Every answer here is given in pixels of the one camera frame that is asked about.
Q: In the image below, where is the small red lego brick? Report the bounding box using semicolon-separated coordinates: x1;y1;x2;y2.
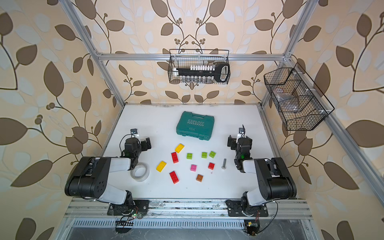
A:
208;163;215;170

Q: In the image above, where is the pink lego brick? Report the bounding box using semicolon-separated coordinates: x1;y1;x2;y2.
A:
190;165;197;172

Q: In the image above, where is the orange lego brick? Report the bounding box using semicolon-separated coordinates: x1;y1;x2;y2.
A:
196;174;204;183

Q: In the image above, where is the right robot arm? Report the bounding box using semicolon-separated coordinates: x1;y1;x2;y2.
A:
227;136;297;210

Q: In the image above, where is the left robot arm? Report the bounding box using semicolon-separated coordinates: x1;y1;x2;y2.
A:
65;134;152;209

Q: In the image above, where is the green lego brick right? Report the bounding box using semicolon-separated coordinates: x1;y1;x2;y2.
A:
209;151;216;158

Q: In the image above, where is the yellow lego brick lower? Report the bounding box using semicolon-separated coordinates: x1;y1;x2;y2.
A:
156;161;167;173

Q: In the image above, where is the yellow lego brick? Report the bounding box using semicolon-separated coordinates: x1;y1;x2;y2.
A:
175;144;185;153
156;161;167;173

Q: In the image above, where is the yellow lego brick upper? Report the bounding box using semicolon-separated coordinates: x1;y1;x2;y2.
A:
175;144;185;153

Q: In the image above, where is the clear tape roll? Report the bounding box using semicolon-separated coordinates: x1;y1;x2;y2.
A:
130;163;150;182

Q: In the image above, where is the steel hex bolt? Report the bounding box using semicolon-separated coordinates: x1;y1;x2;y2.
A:
222;159;227;170

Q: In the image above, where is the green tool case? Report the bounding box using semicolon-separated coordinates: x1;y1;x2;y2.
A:
176;111;215;141

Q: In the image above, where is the clear plastic bag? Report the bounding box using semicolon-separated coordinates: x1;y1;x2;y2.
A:
274;88;300;112

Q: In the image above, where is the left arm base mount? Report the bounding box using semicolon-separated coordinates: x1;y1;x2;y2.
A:
107;199;150;218

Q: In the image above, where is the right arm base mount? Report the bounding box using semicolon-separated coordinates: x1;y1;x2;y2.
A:
225;200;269;218

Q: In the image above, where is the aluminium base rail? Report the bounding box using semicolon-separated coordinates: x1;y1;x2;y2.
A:
64;199;313;220

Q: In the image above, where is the right wire basket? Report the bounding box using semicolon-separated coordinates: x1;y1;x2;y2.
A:
264;63;335;131

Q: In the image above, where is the wire basket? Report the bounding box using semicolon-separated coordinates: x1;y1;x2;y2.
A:
168;49;231;85
264;63;335;131

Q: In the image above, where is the black socket set rail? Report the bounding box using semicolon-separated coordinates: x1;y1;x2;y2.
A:
172;62;231;83

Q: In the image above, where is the back wire basket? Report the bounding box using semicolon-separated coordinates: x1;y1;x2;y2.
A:
168;49;231;85

